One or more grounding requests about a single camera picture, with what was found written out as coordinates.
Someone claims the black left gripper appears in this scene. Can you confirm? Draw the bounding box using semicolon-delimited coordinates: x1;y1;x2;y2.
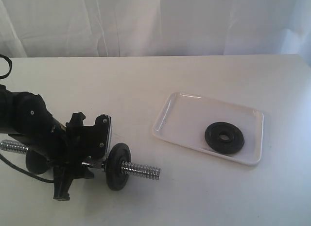
29;111;107;202

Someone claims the black weight plate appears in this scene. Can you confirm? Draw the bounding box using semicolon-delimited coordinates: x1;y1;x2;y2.
105;143;131;191
26;150;52;175
205;122;244;155

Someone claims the chrome threaded dumbbell bar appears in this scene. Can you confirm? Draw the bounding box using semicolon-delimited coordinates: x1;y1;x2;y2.
0;139;161;181

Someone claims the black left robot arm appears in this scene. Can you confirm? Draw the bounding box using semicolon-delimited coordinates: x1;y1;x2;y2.
0;85;112;201

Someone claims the white rectangular plastic tray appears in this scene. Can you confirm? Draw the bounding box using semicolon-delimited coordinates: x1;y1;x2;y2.
152;92;264;166

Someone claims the white backdrop curtain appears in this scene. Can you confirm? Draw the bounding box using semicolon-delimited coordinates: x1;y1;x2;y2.
0;0;311;59

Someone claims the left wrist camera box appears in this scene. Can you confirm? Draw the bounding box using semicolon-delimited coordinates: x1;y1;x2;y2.
82;114;112;160

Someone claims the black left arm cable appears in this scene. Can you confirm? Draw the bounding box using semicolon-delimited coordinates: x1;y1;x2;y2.
0;54;55;184

